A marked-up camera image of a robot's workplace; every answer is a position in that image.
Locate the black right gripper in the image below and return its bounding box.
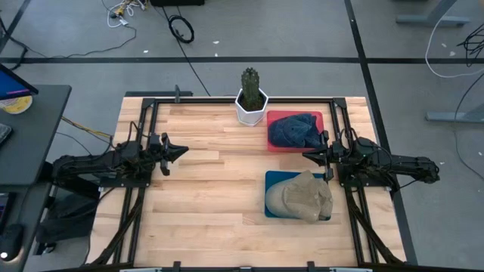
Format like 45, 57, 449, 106
302, 130, 344, 182

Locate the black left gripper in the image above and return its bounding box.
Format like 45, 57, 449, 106
149, 131, 190, 177

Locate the beige bucket hat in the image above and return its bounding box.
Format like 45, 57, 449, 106
264, 177, 303, 219
282, 169, 335, 224

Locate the red tray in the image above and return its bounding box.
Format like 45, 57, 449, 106
266, 110, 326, 153

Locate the blue tray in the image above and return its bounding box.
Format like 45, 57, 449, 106
264, 170, 334, 220

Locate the green cactus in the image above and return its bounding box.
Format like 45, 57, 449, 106
240, 66, 265, 111

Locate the black bag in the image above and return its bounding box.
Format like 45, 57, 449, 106
36, 190, 101, 255

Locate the grey table foot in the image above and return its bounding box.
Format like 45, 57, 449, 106
425, 100, 484, 124
395, 0, 472, 28

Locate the black side desk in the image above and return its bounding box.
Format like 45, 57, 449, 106
0, 84, 73, 272

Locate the black floor box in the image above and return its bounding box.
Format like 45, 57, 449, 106
150, 0, 206, 8

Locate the yellow round disc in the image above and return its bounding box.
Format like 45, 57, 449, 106
0, 95, 34, 115

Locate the dark keyboard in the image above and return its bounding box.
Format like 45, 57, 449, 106
0, 123, 14, 147

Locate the monitor with blue screen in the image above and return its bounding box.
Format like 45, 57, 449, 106
0, 63, 39, 101

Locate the black computer mouse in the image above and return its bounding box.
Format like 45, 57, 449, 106
0, 223, 25, 262

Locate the black aluminium table frame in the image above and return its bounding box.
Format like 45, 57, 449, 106
89, 96, 406, 272

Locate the yellow cable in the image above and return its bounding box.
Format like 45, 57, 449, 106
61, 116, 114, 140

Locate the black coiled floor cable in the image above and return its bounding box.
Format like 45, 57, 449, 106
161, 5, 212, 97

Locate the white cable bundle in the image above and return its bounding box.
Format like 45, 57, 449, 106
101, 0, 147, 29

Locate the white floor cable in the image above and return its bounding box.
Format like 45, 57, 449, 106
424, 17, 484, 79

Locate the black cable bundle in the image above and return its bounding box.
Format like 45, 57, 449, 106
456, 24, 484, 68

